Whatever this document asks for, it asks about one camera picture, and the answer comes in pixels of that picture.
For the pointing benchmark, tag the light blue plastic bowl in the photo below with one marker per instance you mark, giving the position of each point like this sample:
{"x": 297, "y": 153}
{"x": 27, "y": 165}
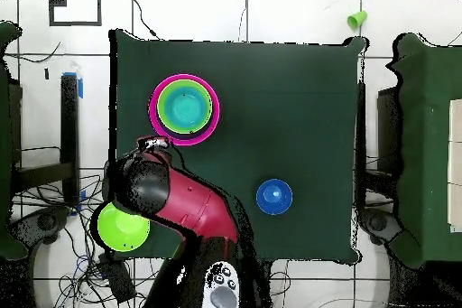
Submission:
{"x": 187, "y": 107}

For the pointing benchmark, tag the black power adapter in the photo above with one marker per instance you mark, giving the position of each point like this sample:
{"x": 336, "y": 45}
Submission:
{"x": 117, "y": 279}

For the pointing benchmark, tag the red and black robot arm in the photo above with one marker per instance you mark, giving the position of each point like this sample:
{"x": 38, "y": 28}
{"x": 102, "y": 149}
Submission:
{"x": 195, "y": 207}

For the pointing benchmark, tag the dark blue plastic bowl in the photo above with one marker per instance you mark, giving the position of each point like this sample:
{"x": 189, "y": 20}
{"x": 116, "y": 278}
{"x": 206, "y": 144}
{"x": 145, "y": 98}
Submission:
{"x": 274, "y": 197}

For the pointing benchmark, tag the black upright post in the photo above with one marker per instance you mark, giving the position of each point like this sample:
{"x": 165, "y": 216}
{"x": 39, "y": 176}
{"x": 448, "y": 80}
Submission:
{"x": 70, "y": 123}

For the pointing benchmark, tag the green plastic bowl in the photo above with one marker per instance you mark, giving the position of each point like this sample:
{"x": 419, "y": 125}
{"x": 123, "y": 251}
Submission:
{"x": 162, "y": 105}
{"x": 123, "y": 232}

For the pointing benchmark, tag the beige boxes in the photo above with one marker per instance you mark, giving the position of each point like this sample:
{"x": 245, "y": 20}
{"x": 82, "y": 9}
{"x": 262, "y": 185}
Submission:
{"x": 455, "y": 163}

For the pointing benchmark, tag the pink plastic bowl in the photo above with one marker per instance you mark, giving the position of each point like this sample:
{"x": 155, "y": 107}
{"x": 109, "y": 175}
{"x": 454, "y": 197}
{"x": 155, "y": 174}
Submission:
{"x": 153, "y": 120}

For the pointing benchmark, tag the green cloth side table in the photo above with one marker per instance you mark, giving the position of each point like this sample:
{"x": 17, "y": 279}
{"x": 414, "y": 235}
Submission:
{"x": 422, "y": 141}
{"x": 4, "y": 141}

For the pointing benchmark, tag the dark green table cloth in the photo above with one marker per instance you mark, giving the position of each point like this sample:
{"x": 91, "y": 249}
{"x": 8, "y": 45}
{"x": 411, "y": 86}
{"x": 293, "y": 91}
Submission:
{"x": 288, "y": 87}

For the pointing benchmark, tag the green plastic cup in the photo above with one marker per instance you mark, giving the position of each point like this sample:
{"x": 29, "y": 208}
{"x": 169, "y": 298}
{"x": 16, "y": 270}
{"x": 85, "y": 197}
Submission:
{"x": 357, "y": 20}

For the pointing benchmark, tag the black pedestal leg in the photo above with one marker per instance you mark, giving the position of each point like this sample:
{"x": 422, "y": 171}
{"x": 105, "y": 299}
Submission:
{"x": 380, "y": 225}
{"x": 47, "y": 221}

